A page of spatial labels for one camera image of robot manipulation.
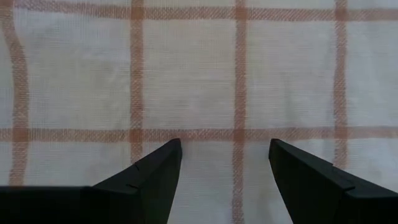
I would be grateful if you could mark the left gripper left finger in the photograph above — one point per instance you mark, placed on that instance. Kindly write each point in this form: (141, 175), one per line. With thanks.
(109, 202)

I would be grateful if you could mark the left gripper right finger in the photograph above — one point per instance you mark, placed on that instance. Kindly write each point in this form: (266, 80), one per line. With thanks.
(326, 199)

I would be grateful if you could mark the white red-checked towel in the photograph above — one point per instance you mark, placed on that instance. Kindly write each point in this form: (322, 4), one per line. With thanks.
(192, 77)

